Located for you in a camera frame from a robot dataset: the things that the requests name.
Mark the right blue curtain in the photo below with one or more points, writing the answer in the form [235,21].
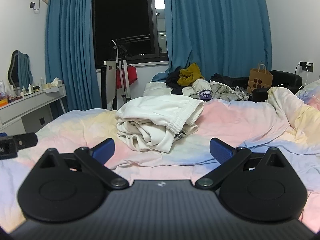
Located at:
[227,37]

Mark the wavy black-framed mirror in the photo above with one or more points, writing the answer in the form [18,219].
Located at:
[19,73]

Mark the wall power socket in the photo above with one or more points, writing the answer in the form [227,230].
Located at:
[306,66]

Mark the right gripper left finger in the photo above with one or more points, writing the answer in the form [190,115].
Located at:
[64,187]

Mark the black garment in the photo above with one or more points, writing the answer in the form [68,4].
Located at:
[172,82]

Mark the dark window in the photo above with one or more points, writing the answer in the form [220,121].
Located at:
[138,26]

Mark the red cloth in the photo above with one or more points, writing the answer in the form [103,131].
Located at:
[132,75]

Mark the mustard yellow garment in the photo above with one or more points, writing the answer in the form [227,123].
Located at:
[189,75]

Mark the grey white jacket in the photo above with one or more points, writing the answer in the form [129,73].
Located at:
[206,91]

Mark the folded drying rack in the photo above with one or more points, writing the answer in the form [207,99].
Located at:
[110,71]

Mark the tissue box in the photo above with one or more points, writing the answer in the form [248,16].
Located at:
[55,83]

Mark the white bedding bundle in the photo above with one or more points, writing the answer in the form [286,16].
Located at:
[156,89]

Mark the white sweatpants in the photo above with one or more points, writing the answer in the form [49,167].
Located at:
[156,122]

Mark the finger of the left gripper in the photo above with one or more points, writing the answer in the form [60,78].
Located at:
[10,145]

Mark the black armchair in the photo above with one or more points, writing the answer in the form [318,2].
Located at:
[293,82]

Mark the white dressing table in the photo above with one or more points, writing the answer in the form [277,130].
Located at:
[31,113]

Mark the brown paper bag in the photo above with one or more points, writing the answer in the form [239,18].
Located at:
[259,77]

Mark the pastel tie-dye duvet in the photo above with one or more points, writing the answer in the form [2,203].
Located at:
[287,121]

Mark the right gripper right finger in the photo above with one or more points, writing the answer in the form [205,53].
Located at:
[259,187]

